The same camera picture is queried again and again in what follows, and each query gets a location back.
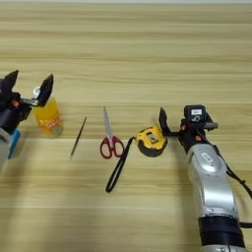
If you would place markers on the blue marker pen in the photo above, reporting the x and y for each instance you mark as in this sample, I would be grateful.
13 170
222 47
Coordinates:
14 144

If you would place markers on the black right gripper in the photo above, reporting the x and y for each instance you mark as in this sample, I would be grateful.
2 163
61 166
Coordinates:
190 134

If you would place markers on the orange juice bottle white cap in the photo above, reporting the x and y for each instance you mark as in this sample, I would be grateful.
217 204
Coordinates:
49 119

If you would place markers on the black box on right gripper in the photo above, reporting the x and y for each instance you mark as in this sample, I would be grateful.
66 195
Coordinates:
195 115

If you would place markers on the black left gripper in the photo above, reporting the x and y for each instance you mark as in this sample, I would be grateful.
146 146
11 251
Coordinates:
13 110

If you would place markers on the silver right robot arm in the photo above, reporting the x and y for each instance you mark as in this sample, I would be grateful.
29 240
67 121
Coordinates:
211 183

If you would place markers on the thin dark pencil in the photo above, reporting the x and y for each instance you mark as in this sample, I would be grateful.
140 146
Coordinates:
78 138

